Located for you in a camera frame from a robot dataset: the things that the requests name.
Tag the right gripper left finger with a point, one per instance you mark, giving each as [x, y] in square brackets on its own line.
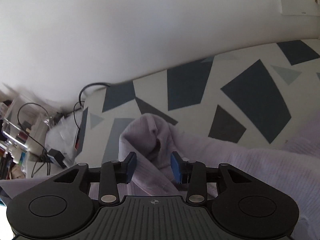
[113, 173]

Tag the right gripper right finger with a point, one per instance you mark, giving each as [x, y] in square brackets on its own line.
[192, 173]

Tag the geometric patterned table mat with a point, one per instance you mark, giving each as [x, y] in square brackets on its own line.
[256, 97]

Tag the lavender ribbed jacket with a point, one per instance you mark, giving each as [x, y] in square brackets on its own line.
[251, 193]

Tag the clear acrylic organizer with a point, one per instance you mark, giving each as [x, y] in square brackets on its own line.
[26, 124]

